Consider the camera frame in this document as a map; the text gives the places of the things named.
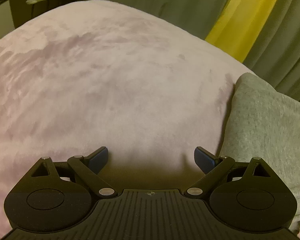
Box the lilac plush bed blanket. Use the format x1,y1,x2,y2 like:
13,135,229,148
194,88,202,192
0,0,248,237

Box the yellow curtain panel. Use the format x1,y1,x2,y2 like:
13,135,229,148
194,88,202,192
205,0,277,62

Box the grey pleated curtain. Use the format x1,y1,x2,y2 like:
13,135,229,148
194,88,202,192
76,0,300,104

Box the grey sweatpants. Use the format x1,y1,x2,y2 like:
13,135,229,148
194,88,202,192
220,73,300,236

